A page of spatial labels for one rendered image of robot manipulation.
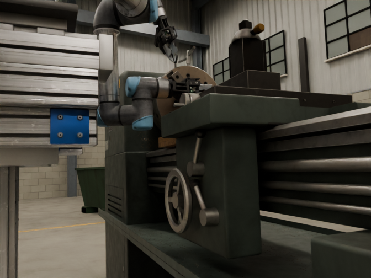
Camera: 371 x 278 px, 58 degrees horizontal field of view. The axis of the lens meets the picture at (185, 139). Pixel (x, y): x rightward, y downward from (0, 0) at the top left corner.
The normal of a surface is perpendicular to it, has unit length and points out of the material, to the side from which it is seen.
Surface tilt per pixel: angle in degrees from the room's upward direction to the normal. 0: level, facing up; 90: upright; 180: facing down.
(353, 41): 90
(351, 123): 90
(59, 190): 90
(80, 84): 90
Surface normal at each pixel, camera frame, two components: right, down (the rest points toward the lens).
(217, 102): 0.38, -0.09
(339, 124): -0.92, 0.00
